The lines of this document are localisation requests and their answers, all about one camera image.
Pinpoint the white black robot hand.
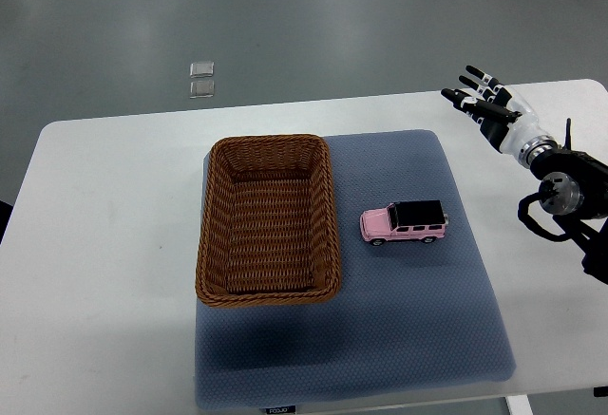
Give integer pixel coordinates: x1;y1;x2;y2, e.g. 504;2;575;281
441;66;558;169

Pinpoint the pink toy car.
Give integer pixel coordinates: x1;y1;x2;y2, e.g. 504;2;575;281
359;200;449;246

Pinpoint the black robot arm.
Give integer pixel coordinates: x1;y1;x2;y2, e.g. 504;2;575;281
518;120;607;283

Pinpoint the brown wicker basket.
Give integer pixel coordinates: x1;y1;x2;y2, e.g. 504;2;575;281
195;134;341;308

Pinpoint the blue-grey foam mat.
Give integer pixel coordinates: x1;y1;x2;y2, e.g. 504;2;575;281
195;130;516;410

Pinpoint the white table leg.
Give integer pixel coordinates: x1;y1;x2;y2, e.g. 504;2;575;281
505;394;533;415

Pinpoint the lower floor outlet plate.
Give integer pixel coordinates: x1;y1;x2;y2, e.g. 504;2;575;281
189;79;215;99

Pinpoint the floor outlet plate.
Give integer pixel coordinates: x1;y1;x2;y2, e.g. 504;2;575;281
189;61;215;78
189;79;215;99

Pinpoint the upper floor outlet plate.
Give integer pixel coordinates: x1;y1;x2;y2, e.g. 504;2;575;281
189;61;215;78

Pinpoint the black object left edge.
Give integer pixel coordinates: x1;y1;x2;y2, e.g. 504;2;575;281
0;201;13;241

